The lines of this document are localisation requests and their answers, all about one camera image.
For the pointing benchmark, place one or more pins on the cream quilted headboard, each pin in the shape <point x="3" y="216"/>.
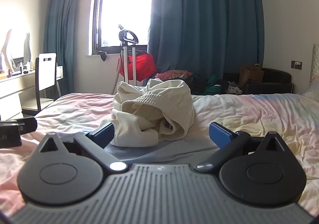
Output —
<point x="315" y="62"/>

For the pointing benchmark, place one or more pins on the small white bottle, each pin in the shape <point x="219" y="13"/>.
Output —
<point x="28" y="66"/>
<point x="21" y="67"/>

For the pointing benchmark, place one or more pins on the blue curtain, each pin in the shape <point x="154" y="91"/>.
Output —
<point x="211" y="27"/>
<point x="64" y="39"/>

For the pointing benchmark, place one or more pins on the garment steamer stand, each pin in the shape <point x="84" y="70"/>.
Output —
<point x="128" y="35"/>

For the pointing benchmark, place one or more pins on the black armchair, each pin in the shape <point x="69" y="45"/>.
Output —
<point x="276" y="82"/>

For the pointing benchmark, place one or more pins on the white-backed chair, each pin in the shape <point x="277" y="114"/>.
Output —
<point x="46" y="77"/>

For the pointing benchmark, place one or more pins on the pink garment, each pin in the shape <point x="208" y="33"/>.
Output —
<point x="174" y="74"/>

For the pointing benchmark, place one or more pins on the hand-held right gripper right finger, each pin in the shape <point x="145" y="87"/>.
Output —
<point x="220" y="136"/>

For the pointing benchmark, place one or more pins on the green garment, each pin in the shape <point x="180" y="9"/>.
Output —
<point x="211" y="86"/>

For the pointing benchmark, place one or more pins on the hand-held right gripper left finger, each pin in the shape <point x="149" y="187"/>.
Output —
<point x="103" y="135"/>

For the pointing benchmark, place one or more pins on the wall socket with charger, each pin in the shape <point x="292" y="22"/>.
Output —
<point x="296" y="65"/>

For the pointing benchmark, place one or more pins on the black garment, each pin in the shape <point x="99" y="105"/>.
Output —
<point x="194" y="83"/>

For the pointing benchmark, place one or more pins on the pastel bed cover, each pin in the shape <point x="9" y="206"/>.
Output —
<point x="249" y="114"/>

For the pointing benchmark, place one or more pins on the red garment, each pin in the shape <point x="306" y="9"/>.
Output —
<point x="144" y="64"/>

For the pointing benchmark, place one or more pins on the vanity mirror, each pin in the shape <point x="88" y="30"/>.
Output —
<point x="15" y="44"/>

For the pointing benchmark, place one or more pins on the dark-framed window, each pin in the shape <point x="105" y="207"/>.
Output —
<point x="124" y="2"/>

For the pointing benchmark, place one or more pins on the cream zip-up sweatshirt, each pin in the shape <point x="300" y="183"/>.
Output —
<point x="154" y="94"/>

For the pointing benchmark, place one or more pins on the light grey dressing desk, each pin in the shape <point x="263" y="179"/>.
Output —
<point x="10" y="86"/>

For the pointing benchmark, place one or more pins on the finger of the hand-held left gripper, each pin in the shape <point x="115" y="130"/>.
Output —
<point x="27" y="125"/>

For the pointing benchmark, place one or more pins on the brown paper bag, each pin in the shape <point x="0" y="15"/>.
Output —
<point x="250" y="75"/>

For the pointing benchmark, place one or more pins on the clear bottle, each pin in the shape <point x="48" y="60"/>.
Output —
<point x="1" y="62"/>

